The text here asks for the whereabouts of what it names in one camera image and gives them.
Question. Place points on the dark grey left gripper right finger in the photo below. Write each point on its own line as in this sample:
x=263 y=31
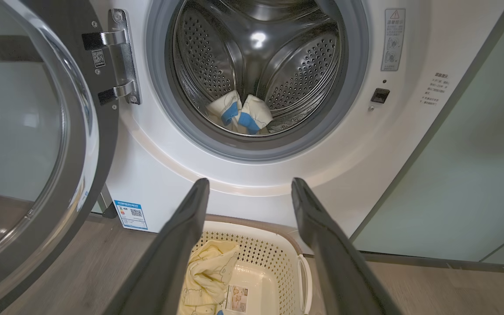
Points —
x=339 y=271

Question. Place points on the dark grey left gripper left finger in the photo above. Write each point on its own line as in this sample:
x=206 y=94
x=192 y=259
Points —
x=164 y=271

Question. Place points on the pale yellow bear-print garment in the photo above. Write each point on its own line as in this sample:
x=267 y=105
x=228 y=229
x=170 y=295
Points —
x=208 y=275

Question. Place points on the round washing machine door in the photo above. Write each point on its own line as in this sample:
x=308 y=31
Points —
x=90 y=153

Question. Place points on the pale yellow garment blue cuffs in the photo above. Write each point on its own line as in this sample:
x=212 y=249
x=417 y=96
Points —
x=256 y=111

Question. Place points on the white washing machine body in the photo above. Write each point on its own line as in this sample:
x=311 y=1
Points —
x=387 y=153

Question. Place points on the pale green cabinet panel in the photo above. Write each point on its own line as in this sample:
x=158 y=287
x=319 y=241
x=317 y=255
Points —
x=462 y=175

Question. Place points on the stainless steel washing machine drum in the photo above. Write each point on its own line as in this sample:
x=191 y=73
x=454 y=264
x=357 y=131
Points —
x=304 y=65

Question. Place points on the chrome door hinge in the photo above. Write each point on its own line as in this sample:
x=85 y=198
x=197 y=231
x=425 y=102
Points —
x=125 y=57

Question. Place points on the blue energy label sticker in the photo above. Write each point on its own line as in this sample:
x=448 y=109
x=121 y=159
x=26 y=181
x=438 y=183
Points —
x=130 y=215

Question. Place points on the cream perforated laundry basket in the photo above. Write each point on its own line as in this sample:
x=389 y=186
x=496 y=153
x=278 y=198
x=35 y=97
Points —
x=274 y=271

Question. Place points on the basket product label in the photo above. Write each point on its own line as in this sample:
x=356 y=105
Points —
x=236 y=299

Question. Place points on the small QR sticker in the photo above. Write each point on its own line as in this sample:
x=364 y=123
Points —
x=98 y=57

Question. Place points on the grey warning sticker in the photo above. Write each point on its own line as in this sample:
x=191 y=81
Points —
x=393 y=39

